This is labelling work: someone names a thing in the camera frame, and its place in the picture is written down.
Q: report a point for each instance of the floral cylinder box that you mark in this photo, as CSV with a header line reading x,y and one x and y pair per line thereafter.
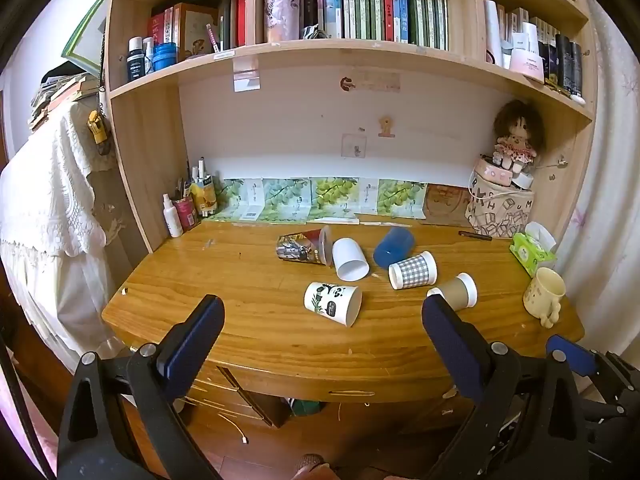
x,y
281,4

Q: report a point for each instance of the cream ceramic mug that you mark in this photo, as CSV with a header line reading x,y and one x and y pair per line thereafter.
x,y
544,294

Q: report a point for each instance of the white spray bottle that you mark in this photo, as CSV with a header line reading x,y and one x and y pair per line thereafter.
x,y
172,216

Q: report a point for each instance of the blue cup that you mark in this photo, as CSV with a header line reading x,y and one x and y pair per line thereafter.
x,y
395,246

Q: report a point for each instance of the white cosmetic jar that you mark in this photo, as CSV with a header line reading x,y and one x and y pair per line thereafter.
x,y
527,62

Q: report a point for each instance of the small white device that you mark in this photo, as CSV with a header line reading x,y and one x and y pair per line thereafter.
x,y
522,180

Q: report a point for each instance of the green tissue pack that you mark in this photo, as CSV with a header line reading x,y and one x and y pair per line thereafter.
x,y
531,251

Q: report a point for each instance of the blue jar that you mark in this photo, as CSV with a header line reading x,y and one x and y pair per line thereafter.
x,y
164,56

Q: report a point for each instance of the wooden bookshelf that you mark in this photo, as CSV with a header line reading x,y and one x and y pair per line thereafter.
x,y
145,160

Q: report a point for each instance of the brown haired rag doll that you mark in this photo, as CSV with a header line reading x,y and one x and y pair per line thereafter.
x,y
517,135

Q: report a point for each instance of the brown printed box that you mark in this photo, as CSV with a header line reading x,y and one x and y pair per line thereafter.
x,y
192,30

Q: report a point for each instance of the green framed picture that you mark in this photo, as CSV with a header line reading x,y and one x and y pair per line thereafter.
x,y
85,27

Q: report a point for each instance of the yellow hanging toy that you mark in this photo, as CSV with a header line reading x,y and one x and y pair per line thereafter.
x,y
97,127

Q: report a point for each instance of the red pen holder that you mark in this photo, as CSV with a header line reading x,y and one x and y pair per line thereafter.
x,y
185,210

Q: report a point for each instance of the letter print storage basket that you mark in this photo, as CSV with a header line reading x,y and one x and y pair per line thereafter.
x,y
500,210

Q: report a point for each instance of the checked paper cup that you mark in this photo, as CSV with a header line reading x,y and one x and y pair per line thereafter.
x,y
412,270

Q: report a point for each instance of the wooden wall clip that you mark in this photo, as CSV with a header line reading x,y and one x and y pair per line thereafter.
x,y
386,126

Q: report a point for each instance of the brown paper cup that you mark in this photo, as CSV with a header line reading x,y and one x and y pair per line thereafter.
x,y
457,291

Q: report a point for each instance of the row of black cosmetic bottles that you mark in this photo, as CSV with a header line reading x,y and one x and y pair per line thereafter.
x,y
562,62

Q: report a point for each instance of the row of books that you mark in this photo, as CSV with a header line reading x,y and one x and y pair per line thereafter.
x,y
375,10

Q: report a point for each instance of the dark printed paper cup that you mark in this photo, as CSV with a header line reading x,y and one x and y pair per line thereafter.
x,y
304,248

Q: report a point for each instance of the dark mouthwash bottle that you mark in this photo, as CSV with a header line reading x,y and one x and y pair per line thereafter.
x,y
135,60

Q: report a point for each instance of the panda print paper cup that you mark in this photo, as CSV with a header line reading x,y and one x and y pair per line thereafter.
x,y
332,302

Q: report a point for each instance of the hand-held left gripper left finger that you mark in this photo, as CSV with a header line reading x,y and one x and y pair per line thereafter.
x,y
192,347

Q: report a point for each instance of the yellow drink carton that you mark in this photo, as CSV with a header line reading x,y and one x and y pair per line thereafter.
x,y
205,197

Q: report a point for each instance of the red book set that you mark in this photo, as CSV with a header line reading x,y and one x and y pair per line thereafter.
x,y
162,25

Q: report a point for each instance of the brown wooden board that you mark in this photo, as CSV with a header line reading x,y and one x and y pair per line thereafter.
x,y
446,202

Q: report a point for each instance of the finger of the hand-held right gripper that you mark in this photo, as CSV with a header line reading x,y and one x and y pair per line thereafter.
x,y
575,355

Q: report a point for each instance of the dark pen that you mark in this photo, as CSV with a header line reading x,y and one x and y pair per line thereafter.
x,y
475,235

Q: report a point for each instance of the grape print card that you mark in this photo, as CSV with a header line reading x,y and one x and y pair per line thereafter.
x,y
235,199
334,196
400,198
282,199

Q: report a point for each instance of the white lace cloth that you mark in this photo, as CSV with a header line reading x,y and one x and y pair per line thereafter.
x,y
45,195

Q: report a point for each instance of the pink round box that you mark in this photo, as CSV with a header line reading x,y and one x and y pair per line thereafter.
x,y
492,172

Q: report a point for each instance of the plain white paper cup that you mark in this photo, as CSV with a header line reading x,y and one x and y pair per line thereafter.
x,y
350,259

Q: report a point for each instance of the pile of old books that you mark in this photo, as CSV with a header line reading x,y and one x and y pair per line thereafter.
x,y
57,92

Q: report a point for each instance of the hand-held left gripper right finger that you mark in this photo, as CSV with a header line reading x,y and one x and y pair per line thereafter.
x,y
452,347

